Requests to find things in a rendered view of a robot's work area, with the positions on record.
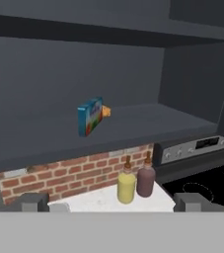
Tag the dark grey open cabinet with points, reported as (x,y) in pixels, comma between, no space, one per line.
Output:
(100,82)

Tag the blue food box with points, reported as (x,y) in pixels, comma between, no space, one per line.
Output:
(89,116)

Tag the dark red sauce bottle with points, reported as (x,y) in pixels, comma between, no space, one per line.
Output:
(145,180)

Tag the yellow sauce bottle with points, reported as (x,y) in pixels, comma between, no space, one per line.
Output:
(126,184)

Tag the orange food piece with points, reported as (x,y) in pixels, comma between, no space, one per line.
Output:
(107,111)

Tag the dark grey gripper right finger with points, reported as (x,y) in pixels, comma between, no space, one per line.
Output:
(189,201)

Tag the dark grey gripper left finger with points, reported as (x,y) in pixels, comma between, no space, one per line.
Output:
(34,201)

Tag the black and silver stove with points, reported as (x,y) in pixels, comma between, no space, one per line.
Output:
(199,168)

